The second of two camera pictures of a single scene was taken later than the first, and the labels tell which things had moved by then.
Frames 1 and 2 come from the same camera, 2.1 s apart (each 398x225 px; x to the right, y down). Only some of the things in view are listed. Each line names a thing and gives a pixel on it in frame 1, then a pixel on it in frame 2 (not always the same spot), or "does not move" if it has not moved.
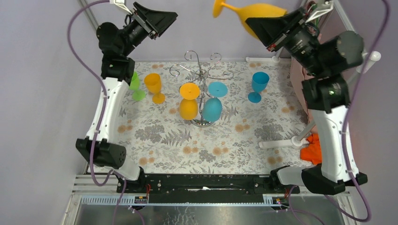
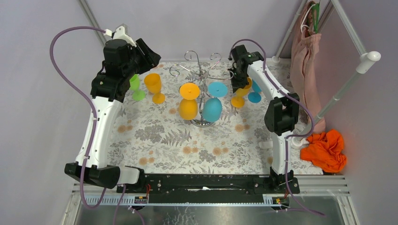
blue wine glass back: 259,81 does not move
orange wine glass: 250,11 to 238,101
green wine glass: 137,95 does not move
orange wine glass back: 153,82 does not move
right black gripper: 269,29 to 235,84
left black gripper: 146,26 to 144,53
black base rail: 205,188 does not move
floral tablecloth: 210,116 does not move
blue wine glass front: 211,108 does not move
